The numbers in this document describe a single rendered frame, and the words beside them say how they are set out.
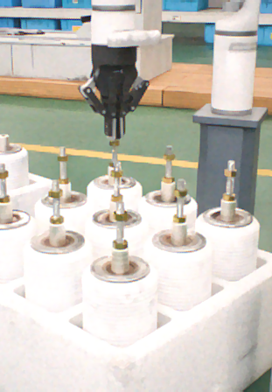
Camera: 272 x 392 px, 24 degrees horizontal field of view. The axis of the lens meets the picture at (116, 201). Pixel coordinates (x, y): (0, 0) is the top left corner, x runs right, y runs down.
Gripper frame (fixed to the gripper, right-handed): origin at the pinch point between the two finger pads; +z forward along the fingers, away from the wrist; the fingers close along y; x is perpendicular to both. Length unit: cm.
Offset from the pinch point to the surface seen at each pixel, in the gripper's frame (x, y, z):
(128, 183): 1.9, -1.4, 9.7
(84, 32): -201, -104, 5
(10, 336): 17.9, 27.8, 22.1
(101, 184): -0.1, 2.8, 9.6
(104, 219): 13.7, 10.2, 9.9
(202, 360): 34.2, 7.3, 24.0
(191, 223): 15.7, -4.8, 13.2
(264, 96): -111, -144, 27
